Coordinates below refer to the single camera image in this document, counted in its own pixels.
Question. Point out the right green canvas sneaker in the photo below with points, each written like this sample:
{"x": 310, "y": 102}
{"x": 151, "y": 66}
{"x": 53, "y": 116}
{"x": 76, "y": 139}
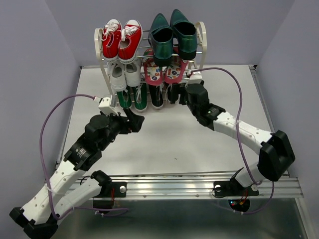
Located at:
{"x": 140, "y": 97}

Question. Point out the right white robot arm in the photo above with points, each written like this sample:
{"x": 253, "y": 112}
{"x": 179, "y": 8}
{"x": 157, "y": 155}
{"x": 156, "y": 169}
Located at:
{"x": 273, "y": 148}

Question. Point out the right white sneaker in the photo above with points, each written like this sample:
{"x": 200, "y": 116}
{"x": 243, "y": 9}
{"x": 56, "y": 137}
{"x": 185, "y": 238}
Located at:
{"x": 133, "y": 73}

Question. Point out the left white sneaker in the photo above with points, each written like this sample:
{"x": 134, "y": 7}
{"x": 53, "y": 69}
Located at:
{"x": 117, "y": 76}

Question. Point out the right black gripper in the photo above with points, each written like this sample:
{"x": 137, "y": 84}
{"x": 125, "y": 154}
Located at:
{"x": 181, "y": 88}

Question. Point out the green canvas sneaker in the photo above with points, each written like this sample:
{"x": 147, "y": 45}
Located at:
{"x": 124, "y": 99}
{"x": 140, "y": 97}

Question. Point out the pink patterned flip-flop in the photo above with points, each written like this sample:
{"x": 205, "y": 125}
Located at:
{"x": 175, "y": 70}
{"x": 153, "y": 73}

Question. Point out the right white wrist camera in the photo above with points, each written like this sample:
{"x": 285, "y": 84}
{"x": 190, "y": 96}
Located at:
{"x": 194, "y": 78}

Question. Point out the right red canvas sneaker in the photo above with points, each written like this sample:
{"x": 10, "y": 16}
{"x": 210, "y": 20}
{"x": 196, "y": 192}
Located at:
{"x": 131, "y": 37}

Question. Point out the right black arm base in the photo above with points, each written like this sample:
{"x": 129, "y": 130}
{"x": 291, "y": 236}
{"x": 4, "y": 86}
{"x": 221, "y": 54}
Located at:
{"x": 234, "y": 194}

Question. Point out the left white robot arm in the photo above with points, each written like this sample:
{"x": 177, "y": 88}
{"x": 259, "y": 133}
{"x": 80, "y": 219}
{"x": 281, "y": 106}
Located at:
{"x": 40, "y": 216}

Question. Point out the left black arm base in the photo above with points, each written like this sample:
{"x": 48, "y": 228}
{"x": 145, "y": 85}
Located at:
{"x": 108, "y": 194}

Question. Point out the red canvas sneaker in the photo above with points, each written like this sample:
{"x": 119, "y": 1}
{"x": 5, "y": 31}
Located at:
{"x": 131, "y": 37}
{"x": 110, "y": 39}

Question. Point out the black canvas sneaker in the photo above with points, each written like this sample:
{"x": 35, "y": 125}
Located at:
{"x": 169, "y": 93}
{"x": 156, "y": 96}

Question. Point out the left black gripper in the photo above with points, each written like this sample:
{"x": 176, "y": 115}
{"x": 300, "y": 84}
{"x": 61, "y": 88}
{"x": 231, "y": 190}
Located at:
{"x": 136, "y": 122}

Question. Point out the green leather loafer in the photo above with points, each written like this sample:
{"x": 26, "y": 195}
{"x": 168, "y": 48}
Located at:
{"x": 161, "y": 40}
{"x": 185, "y": 33}

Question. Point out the white sneaker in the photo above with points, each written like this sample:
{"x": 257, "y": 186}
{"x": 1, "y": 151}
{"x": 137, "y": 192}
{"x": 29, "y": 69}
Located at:
{"x": 133, "y": 73}
{"x": 117, "y": 76}

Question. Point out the left red canvas sneaker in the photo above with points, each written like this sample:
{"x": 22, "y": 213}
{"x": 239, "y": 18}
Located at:
{"x": 110, "y": 39}

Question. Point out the cream metal shoe rack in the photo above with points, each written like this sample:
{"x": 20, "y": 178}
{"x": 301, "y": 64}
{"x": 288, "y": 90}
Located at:
{"x": 192, "y": 64}

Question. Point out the left green canvas sneaker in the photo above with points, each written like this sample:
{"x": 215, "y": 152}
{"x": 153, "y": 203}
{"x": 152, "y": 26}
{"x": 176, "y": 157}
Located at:
{"x": 124, "y": 99}

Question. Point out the aluminium mounting rail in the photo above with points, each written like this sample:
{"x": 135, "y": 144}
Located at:
{"x": 184, "y": 186}

